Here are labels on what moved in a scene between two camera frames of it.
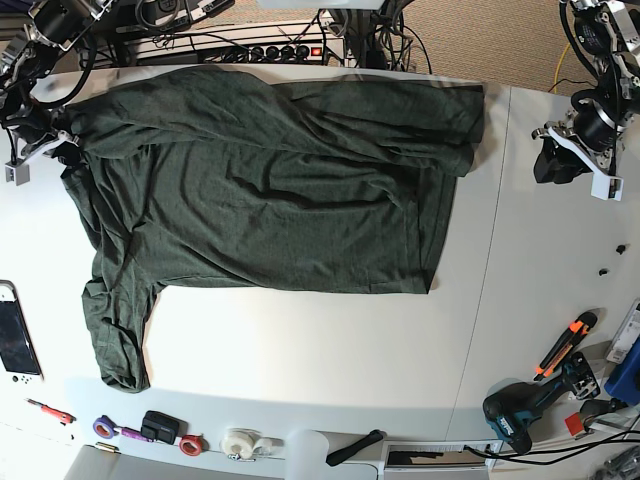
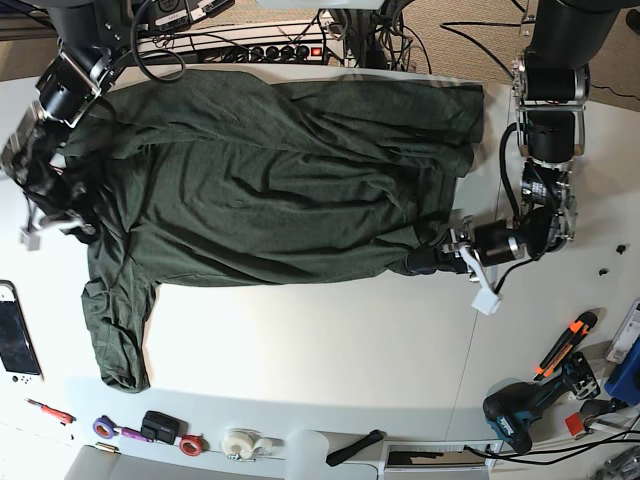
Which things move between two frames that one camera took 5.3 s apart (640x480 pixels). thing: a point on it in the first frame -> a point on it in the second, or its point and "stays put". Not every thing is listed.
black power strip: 303,52 stays put
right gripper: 596,139 -> 473,249
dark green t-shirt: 224,178 stays put
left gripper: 34,132 -> 63,196
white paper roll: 305,455 stays put
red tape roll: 193,444 stays put
